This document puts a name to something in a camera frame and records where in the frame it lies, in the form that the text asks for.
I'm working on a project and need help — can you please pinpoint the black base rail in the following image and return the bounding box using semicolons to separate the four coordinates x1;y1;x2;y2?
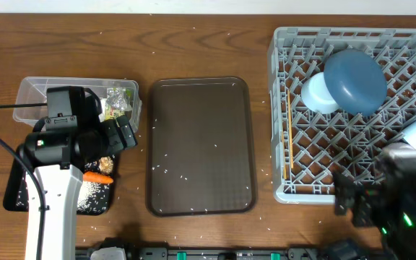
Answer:
76;236;393;260

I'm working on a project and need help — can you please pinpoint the brown serving tray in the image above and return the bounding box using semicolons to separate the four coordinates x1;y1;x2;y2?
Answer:
146;77;257;217

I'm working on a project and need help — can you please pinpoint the blue plate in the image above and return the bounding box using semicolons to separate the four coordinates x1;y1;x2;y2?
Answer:
324;49;387;116

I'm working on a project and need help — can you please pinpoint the brown food scrap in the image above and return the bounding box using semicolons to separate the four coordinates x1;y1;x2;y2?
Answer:
98;157;114;176

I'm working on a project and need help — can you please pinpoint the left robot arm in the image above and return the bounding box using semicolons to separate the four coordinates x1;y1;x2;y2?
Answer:
18;86;137;259

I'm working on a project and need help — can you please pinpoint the black tray bin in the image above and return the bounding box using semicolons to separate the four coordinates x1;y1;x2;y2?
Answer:
2;153;118;217

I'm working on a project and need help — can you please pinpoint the light blue bowl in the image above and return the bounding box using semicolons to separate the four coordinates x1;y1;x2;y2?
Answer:
301;72;339;114

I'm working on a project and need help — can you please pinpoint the white rice pile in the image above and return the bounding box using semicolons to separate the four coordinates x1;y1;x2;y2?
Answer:
14;158;113;214

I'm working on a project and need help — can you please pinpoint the clear plastic bin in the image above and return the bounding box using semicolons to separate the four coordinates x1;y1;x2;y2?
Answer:
16;77;142;132

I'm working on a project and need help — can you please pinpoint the wooden chopstick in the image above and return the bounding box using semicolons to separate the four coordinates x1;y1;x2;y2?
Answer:
287;89;294;171
281;131;287;180

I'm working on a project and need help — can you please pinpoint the yellow snack wrapper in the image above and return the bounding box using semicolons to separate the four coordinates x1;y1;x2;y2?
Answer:
100;87;133;120

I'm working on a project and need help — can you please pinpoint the orange carrot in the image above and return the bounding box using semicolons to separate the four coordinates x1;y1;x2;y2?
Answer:
83;171;113;184

